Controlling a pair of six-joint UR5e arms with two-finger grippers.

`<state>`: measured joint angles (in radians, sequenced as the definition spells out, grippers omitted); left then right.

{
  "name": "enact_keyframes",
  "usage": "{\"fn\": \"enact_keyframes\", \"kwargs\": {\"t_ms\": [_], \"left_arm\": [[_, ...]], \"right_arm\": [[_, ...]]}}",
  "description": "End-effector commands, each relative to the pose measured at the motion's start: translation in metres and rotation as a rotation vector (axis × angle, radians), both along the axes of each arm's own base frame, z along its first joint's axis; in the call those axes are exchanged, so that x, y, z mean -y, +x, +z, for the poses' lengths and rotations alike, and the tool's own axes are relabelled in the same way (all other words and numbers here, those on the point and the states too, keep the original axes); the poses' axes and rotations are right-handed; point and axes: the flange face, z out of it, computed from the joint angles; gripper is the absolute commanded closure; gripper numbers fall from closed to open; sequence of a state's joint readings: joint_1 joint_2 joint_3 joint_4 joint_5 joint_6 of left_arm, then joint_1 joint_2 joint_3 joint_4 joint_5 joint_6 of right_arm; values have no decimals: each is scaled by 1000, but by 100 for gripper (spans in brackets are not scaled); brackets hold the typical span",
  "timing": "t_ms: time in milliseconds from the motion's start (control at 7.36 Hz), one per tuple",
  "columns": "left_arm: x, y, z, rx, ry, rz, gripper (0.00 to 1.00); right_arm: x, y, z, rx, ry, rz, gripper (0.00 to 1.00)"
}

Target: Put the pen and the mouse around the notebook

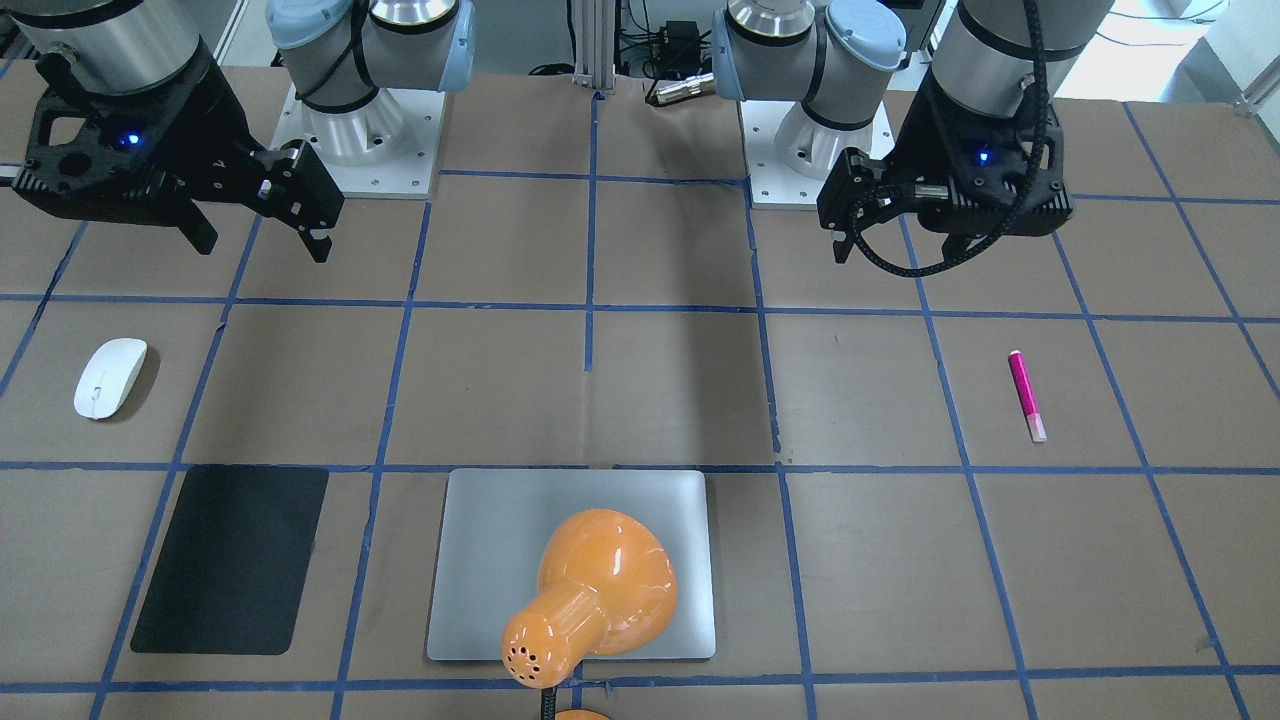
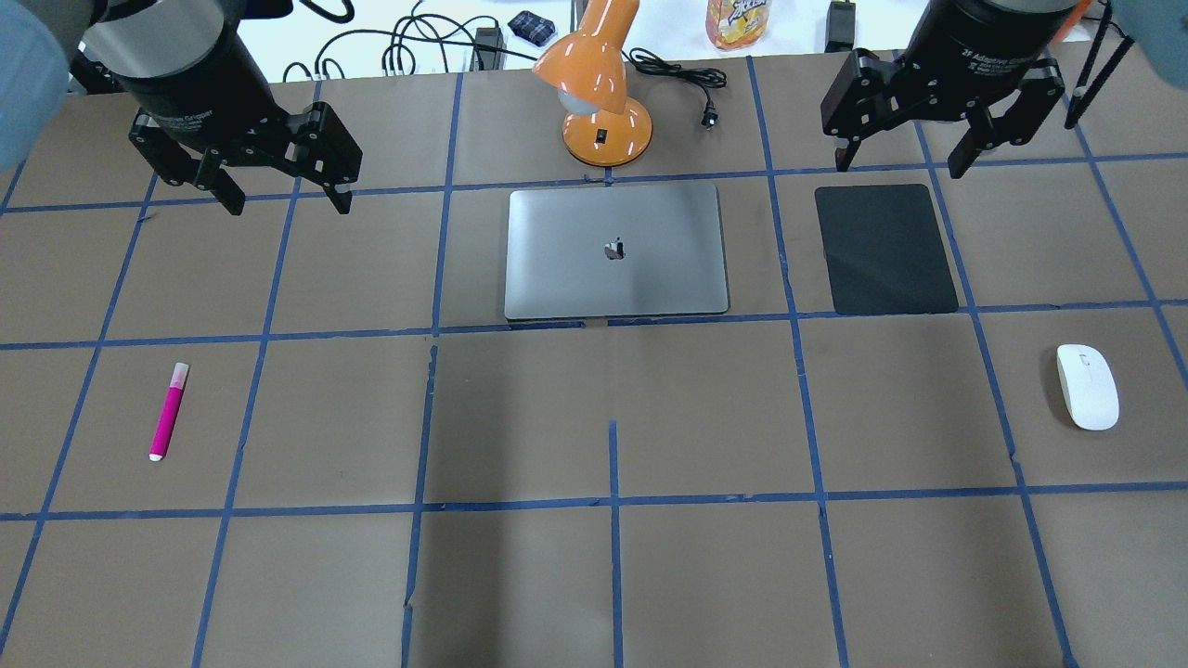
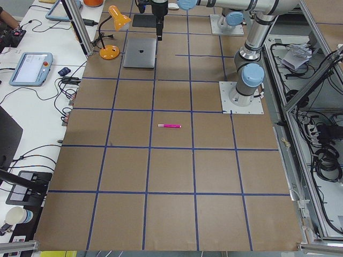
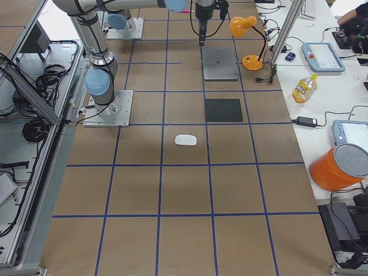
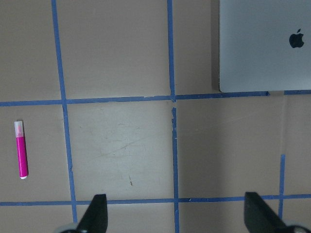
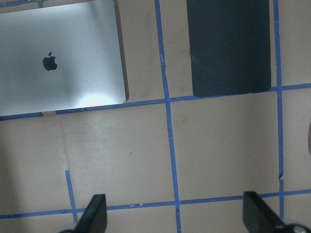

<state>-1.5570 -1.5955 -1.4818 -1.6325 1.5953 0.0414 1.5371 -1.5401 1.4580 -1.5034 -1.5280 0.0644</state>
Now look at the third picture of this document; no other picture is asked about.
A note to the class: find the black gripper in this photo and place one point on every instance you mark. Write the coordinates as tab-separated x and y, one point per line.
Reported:
159	8

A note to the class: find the pink pen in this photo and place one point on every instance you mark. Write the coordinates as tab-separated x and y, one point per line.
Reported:
174	126

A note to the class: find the black mousepad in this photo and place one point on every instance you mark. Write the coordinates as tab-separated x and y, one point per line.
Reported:
144	20

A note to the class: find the grey closed laptop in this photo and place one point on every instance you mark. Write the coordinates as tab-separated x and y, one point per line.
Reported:
140	53

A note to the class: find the orange bucket with lid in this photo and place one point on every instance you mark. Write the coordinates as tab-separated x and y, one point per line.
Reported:
93	3

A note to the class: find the black power adapter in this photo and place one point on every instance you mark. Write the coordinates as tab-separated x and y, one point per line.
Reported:
89	22

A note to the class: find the blue teach pendant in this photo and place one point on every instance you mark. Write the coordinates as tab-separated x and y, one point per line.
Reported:
57	12
32	69

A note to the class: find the small blue card case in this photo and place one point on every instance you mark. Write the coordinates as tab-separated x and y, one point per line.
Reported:
64	71

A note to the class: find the crumpled white papers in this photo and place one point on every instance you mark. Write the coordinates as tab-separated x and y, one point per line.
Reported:
297	55

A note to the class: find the white paper cup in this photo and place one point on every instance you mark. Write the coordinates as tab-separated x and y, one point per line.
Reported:
18	215

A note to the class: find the aluminium frame post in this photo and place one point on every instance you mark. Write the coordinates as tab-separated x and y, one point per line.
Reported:
78	26

